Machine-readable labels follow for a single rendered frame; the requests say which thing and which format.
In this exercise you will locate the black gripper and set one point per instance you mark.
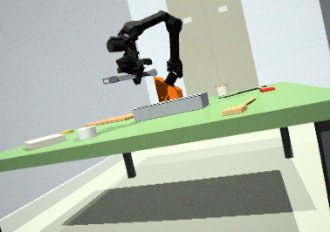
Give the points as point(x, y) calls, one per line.
point(136, 67)

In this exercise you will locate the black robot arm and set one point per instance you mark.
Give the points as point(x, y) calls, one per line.
point(133, 29)

